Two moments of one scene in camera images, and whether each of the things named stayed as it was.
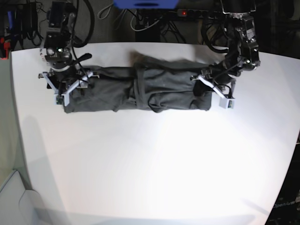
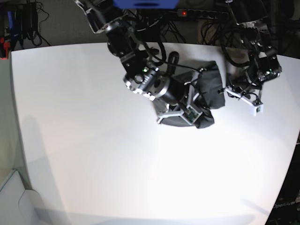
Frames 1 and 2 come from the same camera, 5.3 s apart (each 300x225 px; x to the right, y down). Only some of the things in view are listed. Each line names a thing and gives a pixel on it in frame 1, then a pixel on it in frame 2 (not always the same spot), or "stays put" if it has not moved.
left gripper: x=63 y=67 -> x=153 y=83
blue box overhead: x=145 y=4 stays put
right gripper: x=233 y=63 -> x=260 y=70
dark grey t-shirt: x=149 y=83 -> x=205 y=92
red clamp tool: x=7 y=46 stays put
